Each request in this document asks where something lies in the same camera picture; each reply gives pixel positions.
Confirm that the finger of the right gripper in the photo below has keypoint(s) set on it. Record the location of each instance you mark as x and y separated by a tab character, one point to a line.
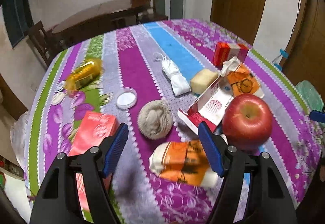
317	116

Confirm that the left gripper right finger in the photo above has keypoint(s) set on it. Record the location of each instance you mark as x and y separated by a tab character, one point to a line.
268	199

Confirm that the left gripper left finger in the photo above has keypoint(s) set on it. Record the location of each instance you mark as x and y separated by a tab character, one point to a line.
57	200

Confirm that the orange white snack bag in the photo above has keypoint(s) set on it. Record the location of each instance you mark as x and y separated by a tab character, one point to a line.
241	80

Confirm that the red white medicine box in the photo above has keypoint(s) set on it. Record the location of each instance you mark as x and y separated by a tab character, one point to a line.
209	107

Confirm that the yellow sponge block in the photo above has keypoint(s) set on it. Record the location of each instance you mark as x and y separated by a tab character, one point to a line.
202	80

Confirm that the green lined trash bin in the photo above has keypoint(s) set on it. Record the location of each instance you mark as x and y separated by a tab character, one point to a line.
311	96

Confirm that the brown wooden door right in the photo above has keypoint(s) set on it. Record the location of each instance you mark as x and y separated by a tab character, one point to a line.
306	46

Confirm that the red apple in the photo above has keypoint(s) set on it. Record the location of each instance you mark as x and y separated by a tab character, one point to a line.
247	122

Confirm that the large red carton box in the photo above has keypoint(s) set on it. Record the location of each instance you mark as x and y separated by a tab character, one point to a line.
93	129

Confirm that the orange white wrapper front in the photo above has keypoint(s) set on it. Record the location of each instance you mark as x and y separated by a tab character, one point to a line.
183	162

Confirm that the small red carton box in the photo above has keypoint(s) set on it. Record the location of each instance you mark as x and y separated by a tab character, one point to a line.
224	51

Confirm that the white plastic lid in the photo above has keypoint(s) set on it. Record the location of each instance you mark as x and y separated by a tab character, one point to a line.
126	98

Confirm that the beige yarn ball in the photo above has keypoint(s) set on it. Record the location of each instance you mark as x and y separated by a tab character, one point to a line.
155	119

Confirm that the yellow plastic bottle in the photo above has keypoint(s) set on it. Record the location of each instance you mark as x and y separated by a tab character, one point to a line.
87	72

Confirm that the white crumpled cloth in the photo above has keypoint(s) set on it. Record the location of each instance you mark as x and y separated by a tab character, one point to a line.
179	83

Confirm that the purple striped floral tablecloth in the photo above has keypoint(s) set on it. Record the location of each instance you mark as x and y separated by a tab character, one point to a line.
178	121

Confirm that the wooden chair by window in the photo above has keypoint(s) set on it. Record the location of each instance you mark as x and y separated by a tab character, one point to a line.
43	42

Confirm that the dark wooden dining table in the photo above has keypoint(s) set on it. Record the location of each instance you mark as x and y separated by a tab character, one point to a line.
96	20

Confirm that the dark window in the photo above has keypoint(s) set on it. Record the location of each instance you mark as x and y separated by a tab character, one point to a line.
17	19

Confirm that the blue tape on wall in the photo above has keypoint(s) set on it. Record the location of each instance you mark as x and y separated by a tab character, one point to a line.
283	55

